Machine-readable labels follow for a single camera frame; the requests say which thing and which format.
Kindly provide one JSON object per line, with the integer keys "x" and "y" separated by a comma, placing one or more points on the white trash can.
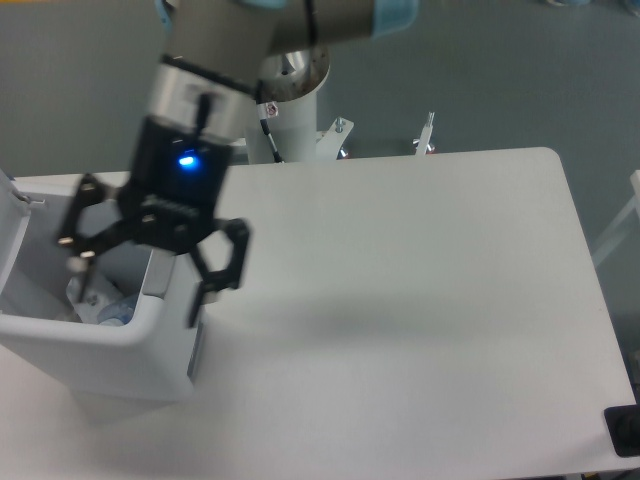
{"x": 127, "y": 334}

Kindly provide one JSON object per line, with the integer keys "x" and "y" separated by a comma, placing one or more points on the black device at table corner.
{"x": 623, "y": 426}

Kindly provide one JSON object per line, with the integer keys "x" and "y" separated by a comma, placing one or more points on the white plastic wrapper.
{"x": 89, "y": 301}

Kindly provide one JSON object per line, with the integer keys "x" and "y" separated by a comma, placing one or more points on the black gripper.
{"x": 168, "y": 202}

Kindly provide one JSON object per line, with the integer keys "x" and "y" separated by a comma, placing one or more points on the crushed clear plastic bottle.
{"x": 119, "y": 313}

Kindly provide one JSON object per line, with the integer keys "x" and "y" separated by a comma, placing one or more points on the white frame at right edge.
{"x": 619, "y": 228}

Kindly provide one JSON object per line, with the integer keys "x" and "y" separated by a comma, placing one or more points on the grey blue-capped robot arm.
{"x": 207, "y": 82}

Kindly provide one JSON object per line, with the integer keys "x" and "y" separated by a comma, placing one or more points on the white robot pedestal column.
{"x": 284, "y": 125}

